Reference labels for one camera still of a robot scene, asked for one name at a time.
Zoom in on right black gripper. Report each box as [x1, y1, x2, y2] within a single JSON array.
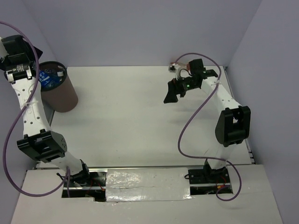
[[164, 74, 199, 103]]

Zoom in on red label bottle red cap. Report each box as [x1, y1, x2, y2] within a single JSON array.
[[169, 62, 190, 73]]

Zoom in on blue label bottle white cap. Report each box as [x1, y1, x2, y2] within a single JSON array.
[[56, 67, 65, 83]]

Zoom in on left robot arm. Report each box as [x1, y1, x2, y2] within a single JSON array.
[[0, 35, 92, 186]]

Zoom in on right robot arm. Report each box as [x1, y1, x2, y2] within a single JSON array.
[[164, 59, 251, 182]]

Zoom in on brown round waste bin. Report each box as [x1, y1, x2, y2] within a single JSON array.
[[39, 61, 78, 113]]

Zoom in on silver foil tape sheet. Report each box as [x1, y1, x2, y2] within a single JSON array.
[[105, 168, 191, 202]]

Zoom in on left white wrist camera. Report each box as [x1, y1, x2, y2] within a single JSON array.
[[0, 37, 7, 58]]

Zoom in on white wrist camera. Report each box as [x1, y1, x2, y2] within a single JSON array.
[[168, 63, 186, 80], [0, 37, 7, 58]]

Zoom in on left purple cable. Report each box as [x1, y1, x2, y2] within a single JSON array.
[[0, 21, 71, 198]]

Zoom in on purple cable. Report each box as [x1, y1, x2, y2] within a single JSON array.
[[0, 21, 71, 198], [171, 52, 242, 201]]

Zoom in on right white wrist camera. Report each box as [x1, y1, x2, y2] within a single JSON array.
[[168, 63, 186, 80]]

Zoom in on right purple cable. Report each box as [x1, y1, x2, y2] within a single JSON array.
[[171, 52, 242, 201]]

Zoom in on metal base rail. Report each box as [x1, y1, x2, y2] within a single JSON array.
[[62, 166, 234, 203]]

